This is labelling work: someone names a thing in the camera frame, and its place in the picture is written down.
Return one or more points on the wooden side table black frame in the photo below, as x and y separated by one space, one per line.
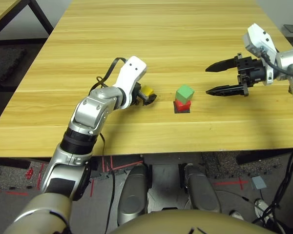
2 9

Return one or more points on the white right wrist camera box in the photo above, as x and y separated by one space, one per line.
258 39

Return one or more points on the red wooden block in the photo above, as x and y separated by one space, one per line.
182 106

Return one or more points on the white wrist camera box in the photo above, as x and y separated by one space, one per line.
131 78
258 39

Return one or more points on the black foam mat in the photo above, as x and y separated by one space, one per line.
5 63

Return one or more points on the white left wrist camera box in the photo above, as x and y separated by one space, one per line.
131 78

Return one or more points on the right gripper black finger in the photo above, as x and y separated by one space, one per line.
227 89
223 65

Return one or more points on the green wooden block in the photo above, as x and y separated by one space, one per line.
184 93

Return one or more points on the black square pad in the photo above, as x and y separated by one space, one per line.
182 112

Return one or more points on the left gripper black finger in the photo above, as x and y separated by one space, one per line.
150 99

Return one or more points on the yellow wooden block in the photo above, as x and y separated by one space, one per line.
147 91

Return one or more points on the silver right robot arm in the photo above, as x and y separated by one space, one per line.
289 63

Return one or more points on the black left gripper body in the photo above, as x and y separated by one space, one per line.
136 93

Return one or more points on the grey floor pedal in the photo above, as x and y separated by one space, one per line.
258 182

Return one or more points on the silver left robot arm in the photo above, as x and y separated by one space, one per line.
88 114

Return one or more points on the beige robot torso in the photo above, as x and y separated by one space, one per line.
185 224

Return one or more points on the small red floor object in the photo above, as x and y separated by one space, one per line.
29 173

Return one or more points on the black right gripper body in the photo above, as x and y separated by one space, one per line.
252 70

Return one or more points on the grey robot right foot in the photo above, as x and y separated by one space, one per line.
202 190

